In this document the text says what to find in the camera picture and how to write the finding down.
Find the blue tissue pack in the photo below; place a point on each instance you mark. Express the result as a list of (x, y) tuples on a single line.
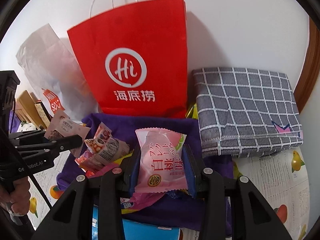
[(140, 230)]

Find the white plastic bag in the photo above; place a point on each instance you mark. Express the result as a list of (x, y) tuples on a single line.
[(50, 62)]

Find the person's left hand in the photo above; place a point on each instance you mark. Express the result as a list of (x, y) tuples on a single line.
[(21, 197)]

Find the purple towel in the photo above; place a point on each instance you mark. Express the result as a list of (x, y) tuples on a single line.
[(217, 167)]

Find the magenta snack packet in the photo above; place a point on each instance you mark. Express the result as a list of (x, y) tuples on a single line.
[(142, 202)]

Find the yellow green wrapper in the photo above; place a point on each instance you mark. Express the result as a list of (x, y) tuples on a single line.
[(192, 111)]

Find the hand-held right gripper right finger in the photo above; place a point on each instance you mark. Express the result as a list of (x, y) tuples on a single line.
[(190, 177)]

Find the fruit print tablecloth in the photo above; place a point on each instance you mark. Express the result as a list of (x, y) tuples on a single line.
[(275, 180)]

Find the red white panda packet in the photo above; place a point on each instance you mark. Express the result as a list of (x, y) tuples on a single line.
[(102, 150)]

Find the pink peach snack packet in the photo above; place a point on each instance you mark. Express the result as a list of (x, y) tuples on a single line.
[(160, 160)]

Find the grey checked folded cloth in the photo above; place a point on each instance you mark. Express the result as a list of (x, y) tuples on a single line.
[(245, 110)]

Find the brown wooden door trim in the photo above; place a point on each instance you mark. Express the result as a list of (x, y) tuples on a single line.
[(311, 67)]

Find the patterned brown box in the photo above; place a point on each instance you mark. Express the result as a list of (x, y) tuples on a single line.
[(43, 115)]

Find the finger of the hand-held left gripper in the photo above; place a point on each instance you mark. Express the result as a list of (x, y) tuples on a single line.
[(27, 135), (67, 142)]

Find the white pink snack packet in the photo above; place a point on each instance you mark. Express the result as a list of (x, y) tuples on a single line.
[(65, 127)]

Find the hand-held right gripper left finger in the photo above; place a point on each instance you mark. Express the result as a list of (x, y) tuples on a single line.
[(135, 177)]

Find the red paper bag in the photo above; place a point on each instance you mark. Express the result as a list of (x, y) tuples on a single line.
[(125, 42)]

